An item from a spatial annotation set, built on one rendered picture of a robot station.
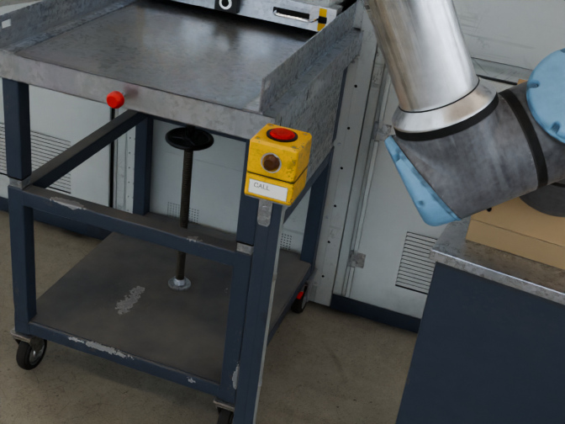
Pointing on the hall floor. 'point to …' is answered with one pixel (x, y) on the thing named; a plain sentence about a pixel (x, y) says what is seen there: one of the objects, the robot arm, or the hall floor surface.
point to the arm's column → (485, 355)
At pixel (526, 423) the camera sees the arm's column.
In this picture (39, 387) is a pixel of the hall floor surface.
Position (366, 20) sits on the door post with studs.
